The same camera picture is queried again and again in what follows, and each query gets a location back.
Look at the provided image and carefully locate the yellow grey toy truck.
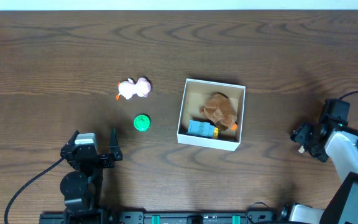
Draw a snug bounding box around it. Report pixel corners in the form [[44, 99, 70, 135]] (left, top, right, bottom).
[[187, 120, 220, 139]]

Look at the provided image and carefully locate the brown plush toy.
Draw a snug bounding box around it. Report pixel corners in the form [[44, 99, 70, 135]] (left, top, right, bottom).
[[199, 93, 237, 131]]

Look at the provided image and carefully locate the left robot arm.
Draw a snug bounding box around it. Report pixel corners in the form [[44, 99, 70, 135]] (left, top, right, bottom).
[[60, 129, 122, 212]]

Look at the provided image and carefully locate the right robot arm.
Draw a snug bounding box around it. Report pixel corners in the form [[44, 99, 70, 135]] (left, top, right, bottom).
[[279, 121, 358, 223]]

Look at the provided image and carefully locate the green round plastic toy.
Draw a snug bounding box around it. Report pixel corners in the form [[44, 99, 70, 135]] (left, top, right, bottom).
[[133, 114, 151, 132]]

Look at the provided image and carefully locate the pink white duck toy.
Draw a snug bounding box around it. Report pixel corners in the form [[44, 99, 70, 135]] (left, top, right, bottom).
[[116, 77, 152, 100]]

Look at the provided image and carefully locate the white cardboard box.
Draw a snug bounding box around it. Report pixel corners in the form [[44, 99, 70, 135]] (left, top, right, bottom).
[[177, 78, 246, 151]]

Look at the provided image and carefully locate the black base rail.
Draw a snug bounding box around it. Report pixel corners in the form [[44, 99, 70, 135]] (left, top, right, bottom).
[[39, 208, 277, 224]]

